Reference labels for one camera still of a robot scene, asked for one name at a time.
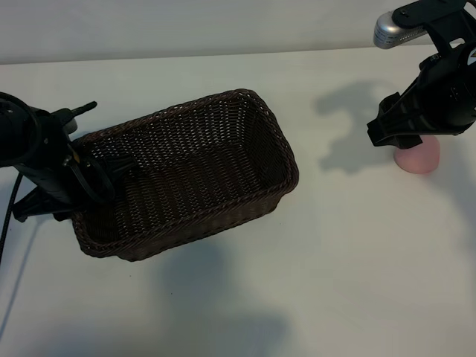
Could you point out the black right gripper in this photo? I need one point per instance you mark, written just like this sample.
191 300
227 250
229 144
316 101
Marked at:
451 91

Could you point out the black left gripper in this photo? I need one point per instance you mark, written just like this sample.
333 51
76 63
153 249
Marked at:
56 178

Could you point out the pink peach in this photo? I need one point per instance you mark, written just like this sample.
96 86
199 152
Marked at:
418 160

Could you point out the dark brown woven basket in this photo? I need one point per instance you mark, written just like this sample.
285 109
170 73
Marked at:
208 178

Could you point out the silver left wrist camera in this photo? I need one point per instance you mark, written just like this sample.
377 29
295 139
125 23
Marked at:
71 125

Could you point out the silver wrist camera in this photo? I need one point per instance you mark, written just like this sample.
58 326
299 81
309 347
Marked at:
386 31
71 125

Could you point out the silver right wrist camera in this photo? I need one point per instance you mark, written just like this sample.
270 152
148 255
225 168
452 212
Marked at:
386 31

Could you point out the black right camera bracket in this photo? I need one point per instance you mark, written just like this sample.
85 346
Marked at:
442 23

